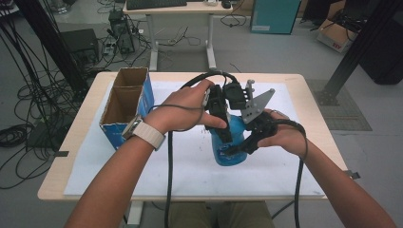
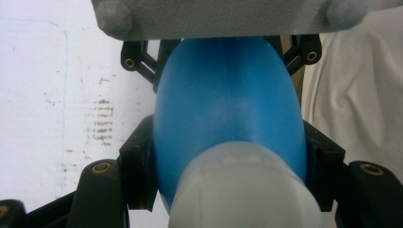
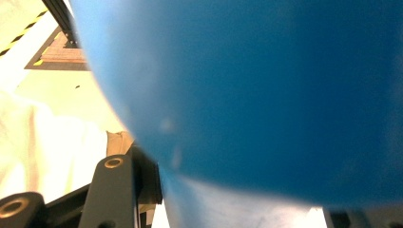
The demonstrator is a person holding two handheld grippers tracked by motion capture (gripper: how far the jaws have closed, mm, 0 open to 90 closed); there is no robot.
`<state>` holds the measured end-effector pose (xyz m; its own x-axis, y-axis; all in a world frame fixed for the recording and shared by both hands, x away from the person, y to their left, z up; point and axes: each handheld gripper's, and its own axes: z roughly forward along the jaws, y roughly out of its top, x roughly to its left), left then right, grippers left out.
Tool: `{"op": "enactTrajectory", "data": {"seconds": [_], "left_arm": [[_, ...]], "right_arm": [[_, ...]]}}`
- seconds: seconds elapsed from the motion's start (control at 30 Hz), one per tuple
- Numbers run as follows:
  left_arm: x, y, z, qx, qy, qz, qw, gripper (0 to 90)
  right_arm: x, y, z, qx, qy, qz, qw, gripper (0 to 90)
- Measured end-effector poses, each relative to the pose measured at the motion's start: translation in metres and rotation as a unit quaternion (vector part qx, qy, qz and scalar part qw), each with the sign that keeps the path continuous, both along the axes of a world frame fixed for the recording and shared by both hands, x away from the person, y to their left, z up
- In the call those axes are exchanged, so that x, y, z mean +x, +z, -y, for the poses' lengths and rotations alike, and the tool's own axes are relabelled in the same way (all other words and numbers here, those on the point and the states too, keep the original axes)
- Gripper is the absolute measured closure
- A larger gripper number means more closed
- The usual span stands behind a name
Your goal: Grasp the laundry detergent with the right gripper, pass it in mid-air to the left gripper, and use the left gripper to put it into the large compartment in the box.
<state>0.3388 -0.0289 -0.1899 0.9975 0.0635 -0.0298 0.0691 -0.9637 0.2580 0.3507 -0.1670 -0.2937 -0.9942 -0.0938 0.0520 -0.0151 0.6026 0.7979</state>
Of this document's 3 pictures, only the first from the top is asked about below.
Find bundle of black floor cables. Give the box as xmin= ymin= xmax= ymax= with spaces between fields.
xmin=0 ymin=18 xmax=80 ymax=191

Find black metal post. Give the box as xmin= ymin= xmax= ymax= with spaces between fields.
xmin=13 ymin=0 xmax=89 ymax=96

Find dark cabinet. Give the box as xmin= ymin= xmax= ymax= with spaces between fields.
xmin=359 ymin=12 xmax=403 ymax=85

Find black equipment box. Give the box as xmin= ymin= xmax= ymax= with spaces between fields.
xmin=60 ymin=28 xmax=100 ymax=65

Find black keyboard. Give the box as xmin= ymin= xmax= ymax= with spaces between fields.
xmin=125 ymin=0 xmax=188 ymax=10

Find person's right hand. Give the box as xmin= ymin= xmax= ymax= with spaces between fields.
xmin=257 ymin=109 xmax=310 ymax=160

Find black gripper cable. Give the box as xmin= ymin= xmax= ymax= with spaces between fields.
xmin=272 ymin=118 xmax=309 ymax=228
xmin=163 ymin=69 xmax=240 ymax=228

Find blue bottle with white cap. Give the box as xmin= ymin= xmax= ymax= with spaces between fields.
xmin=208 ymin=113 xmax=249 ymax=167

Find light wooden table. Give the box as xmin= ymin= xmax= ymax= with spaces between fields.
xmin=37 ymin=70 xmax=360 ymax=226

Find person's khaki pants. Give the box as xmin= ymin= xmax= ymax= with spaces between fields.
xmin=169 ymin=201 xmax=275 ymax=228

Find black metal stand with base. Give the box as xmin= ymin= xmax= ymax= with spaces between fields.
xmin=317 ymin=0 xmax=403 ymax=107

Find grey floor mat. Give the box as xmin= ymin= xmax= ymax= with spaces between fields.
xmin=305 ymin=79 xmax=374 ymax=132

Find white table mat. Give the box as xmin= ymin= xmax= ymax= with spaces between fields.
xmin=63 ymin=80 xmax=317 ymax=198

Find person's left hand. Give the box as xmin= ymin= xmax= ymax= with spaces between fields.
xmin=144 ymin=79 xmax=228 ymax=135

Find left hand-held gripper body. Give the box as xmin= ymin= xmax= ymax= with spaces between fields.
xmin=203 ymin=81 xmax=248 ymax=128

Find blue cardboard box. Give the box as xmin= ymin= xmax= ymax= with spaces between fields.
xmin=99 ymin=66 xmax=156 ymax=150

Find white desk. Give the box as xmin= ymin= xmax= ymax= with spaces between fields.
xmin=123 ymin=0 xmax=234 ymax=71

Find teal cabinet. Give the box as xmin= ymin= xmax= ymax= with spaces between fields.
xmin=250 ymin=0 xmax=302 ymax=35

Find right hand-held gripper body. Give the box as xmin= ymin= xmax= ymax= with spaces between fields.
xmin=240 ymin=79 xmax=280 ymax=150

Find wristwatch with beige band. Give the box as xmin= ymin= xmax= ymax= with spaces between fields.
xmin=122 ymin=114 xmax=166 ymax=151

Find brown cardboard box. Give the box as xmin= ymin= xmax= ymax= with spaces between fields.
xmin=317 ymin=18 xmax=359 ymax=53

